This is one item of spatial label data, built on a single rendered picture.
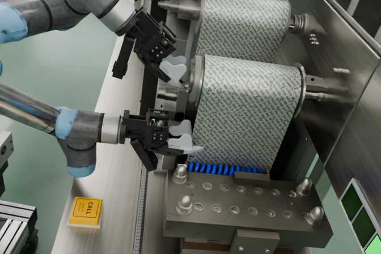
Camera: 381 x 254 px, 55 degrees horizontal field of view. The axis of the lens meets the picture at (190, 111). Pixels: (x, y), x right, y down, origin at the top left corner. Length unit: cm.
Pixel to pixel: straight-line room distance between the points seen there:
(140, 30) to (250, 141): 40
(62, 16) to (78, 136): 28
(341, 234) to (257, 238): 162
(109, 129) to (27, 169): 157
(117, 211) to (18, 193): 134
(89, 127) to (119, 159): 28
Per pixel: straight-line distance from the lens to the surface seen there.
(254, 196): 97
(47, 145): 258
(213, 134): 94
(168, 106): 100
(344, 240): 248
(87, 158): 98
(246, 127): 94
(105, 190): 108
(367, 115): 82
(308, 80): 97
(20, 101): 99
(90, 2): 81
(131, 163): 116
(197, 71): 87
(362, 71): 86
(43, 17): 83
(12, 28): 80
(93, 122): 92
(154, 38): 83
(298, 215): 98
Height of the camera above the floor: 171
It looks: 35 degrees down
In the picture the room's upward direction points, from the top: 12 degrees clockwise
